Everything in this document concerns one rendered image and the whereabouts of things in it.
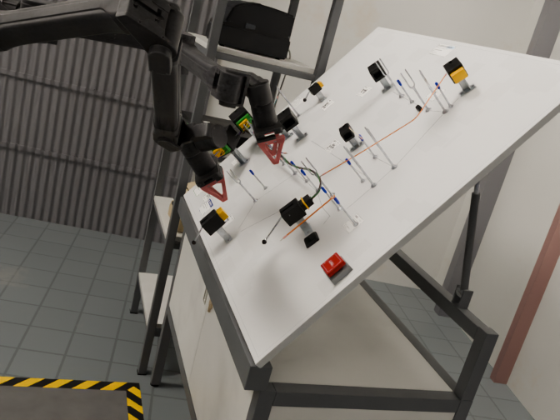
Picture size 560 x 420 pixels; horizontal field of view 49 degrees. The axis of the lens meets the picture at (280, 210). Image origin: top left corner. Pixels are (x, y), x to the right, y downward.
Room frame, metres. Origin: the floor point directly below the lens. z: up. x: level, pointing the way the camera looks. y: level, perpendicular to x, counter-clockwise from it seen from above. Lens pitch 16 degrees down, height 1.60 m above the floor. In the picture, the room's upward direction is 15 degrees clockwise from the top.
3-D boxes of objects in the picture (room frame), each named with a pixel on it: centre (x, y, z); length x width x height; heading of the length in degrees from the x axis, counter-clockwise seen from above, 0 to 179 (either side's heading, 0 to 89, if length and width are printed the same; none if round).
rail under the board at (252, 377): (1.79, 0.16, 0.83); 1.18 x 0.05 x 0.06; 21
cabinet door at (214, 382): (1.54, 0.04, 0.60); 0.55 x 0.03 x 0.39; 21
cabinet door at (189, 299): (2.06, 0.24, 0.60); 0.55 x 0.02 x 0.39; 21
